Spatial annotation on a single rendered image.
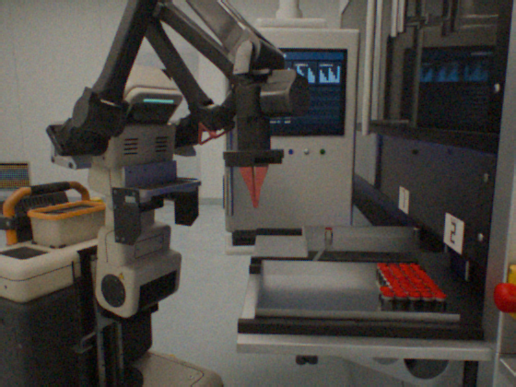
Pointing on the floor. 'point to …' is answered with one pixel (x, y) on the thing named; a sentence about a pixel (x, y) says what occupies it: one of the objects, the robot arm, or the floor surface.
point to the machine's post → (502, 236)
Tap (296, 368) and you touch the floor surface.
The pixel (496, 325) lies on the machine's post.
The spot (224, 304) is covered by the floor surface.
